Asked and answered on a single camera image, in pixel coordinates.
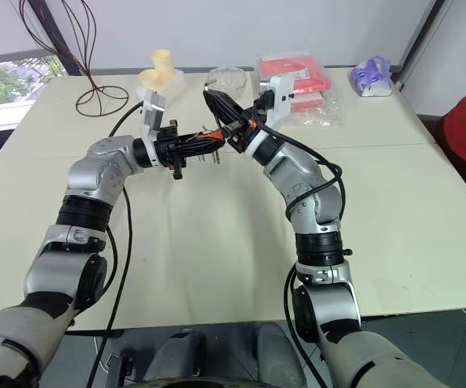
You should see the red packet with white label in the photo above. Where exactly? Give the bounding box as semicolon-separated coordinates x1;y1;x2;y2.
256;56;333;115

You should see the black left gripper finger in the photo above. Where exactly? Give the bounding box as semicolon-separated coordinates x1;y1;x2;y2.
185;132;225;146
186;141;225;158

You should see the white plastic container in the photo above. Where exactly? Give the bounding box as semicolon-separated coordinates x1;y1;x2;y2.
135;67;187;99

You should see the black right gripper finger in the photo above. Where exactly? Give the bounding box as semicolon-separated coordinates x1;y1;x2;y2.
203;94;241;129
202;82;254;122

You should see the clear plastic bag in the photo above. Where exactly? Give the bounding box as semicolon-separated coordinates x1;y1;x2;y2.
252;51;345;130

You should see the brown wire stand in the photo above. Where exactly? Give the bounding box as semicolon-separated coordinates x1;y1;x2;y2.
18;0;130;118

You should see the dark slanted frame post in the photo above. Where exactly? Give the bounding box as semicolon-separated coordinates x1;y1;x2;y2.
26;0;82;78
393;0;448;88

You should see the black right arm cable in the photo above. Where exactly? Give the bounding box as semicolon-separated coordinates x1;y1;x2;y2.
256;123;345;388

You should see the purple white tissue pack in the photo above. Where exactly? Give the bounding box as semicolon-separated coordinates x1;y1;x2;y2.
350;56;396;99

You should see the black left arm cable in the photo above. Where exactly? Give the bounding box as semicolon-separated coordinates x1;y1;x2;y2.
65;100;145;388

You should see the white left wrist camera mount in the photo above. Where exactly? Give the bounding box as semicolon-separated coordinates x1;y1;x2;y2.
139;89;169;171

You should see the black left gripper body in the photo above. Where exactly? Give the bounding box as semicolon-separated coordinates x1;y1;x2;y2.
154;119;192;182

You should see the short yellow plastic cup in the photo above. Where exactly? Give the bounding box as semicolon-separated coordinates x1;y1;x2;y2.
139;68;167;87

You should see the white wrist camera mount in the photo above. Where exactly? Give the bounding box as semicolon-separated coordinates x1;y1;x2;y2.
139;89;169;171
243;74;296;157

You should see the orange black hex key holder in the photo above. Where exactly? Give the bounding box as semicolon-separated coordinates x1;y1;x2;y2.
198;123;226;165

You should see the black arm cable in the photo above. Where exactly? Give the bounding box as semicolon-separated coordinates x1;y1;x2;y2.
65;100;145;388
256;123;345;388

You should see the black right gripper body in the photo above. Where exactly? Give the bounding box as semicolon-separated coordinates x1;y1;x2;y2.
225;105;269;154

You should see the tall yellow plastic cup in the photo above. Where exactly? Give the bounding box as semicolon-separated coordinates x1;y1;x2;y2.
150;48;177;80

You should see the clear round petri dish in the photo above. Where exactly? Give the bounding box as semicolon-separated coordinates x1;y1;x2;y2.
208;65;250;99

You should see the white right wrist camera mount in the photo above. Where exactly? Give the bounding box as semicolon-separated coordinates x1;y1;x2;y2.
243;74;296;157

